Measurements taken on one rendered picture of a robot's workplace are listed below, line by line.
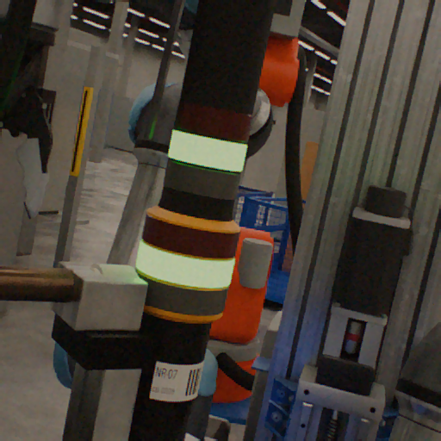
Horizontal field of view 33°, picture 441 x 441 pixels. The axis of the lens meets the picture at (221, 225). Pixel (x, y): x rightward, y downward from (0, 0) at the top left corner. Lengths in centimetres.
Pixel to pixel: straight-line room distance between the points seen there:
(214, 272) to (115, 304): 5
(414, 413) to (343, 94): 61
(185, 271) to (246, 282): 396
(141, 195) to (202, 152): 91
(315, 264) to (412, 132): 27
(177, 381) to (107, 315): 5
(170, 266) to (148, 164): 92
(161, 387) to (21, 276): 8
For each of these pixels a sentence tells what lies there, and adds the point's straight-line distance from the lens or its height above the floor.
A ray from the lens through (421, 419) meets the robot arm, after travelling 79.
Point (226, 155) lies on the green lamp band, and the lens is 32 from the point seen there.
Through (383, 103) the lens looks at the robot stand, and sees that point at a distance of 125.
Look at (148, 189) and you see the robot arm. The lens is 123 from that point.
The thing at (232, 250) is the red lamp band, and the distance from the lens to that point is 33.
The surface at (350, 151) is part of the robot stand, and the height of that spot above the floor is 162.
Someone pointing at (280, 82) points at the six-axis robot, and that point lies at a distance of 438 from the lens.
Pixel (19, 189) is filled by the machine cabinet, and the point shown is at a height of 91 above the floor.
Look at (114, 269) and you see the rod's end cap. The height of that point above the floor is 155.
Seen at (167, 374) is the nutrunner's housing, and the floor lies 151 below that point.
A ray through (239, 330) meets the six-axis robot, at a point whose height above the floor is 47.
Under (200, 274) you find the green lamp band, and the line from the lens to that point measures 32.
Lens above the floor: 162
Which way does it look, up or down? 8 degrees down
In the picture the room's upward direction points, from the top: 12 degrees clockwise
